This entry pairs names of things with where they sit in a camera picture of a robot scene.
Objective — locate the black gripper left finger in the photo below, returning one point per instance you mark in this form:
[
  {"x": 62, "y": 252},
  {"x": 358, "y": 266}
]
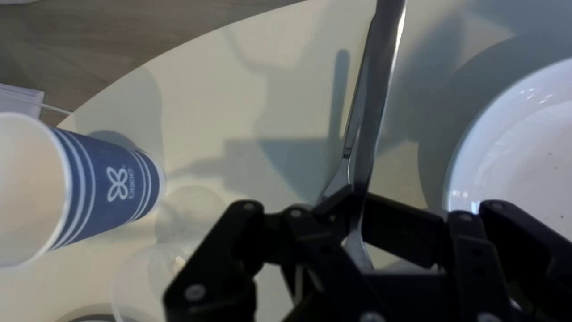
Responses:
[{"x": 239, "y": 256}]

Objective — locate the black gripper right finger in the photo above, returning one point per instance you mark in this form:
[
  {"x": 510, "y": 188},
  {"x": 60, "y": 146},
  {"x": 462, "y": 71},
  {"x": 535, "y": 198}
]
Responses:
[{"x": 507, "y": 261}]

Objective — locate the white ceramic bowl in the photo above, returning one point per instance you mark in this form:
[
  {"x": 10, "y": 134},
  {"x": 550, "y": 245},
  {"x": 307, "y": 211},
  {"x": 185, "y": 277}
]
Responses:
[{"x": 525, "y": 143}]

